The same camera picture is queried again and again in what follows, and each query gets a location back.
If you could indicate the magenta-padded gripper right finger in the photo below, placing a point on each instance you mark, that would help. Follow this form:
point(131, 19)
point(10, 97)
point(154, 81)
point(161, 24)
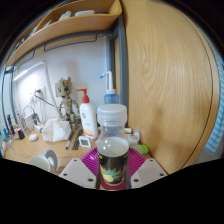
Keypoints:
point(150, 171)

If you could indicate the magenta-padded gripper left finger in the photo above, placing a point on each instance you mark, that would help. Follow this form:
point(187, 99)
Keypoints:
point(75, 171)

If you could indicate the clear bottle with dark label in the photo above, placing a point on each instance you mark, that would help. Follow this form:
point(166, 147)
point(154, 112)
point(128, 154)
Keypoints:
point(113, 150)

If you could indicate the green wipes packet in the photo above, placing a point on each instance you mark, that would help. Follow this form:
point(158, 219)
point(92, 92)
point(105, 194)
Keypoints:
point(141, 149)

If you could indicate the small white digital thermometer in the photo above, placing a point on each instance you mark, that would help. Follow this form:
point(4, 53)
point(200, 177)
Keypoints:
point(84, 141)

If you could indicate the black ruler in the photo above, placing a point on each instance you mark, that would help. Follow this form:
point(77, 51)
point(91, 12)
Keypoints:
point(77, 140)

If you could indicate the white mug with blue print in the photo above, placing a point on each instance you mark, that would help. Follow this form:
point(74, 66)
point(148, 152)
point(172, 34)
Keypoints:
point(40, 162)

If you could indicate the pink and white packet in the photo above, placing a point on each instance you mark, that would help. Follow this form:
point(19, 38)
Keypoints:
point(134, 137)

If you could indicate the white paper bag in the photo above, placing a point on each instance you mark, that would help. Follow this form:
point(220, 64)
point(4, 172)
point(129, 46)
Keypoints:
point(56, 130)

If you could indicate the white lotion bottle red pump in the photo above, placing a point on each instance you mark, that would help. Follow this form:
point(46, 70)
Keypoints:
point(89, 121)

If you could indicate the small white earbud case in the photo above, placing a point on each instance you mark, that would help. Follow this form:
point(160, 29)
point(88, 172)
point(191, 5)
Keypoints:
point(33, 137)

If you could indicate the small black charger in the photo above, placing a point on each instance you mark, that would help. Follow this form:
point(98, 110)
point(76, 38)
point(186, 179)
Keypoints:
point(21, 134)

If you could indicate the brown tree creature figurine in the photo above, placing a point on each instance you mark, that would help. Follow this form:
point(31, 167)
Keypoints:
point(65, 100)

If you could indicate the blue tube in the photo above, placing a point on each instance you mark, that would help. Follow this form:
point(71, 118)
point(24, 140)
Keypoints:
point(6, 135)

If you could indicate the striped hanging towel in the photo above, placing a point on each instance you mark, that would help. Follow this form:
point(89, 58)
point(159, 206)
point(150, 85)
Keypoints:
point(216, 126)

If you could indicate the blue bottle with white nozzle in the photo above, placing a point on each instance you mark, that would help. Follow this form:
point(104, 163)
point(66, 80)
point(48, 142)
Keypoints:
point(111, 97)

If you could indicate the wooden wardrobe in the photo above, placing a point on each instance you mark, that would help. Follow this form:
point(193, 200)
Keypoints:
point(166, 83)

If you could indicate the wooden shelf unit with items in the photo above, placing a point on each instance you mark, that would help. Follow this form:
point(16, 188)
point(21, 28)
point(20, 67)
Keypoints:
point(73, 25)

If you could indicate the white wall outlet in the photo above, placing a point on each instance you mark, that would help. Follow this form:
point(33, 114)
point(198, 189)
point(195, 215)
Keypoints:
point(39, 91)

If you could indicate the grey metal frame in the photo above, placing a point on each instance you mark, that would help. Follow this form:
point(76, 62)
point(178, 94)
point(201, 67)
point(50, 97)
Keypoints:
point(122, 66)

